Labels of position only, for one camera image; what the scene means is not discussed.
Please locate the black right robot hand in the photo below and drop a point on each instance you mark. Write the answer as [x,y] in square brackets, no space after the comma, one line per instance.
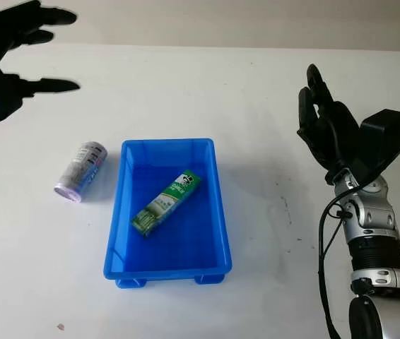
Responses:
[334,130]

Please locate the purple cylindrical can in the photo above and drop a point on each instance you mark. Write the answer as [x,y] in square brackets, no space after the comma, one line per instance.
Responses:
[80,173]

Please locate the green toothpaste box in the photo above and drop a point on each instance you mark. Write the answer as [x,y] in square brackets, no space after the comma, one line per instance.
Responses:
[166,205]

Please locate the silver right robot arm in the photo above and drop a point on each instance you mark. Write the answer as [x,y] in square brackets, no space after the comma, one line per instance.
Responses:
[376,226]

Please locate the blue plastic tray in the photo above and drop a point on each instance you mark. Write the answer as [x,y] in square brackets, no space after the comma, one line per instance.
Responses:
[171,254]

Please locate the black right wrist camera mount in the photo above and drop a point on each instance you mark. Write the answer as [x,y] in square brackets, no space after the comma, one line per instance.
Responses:
[385,137]

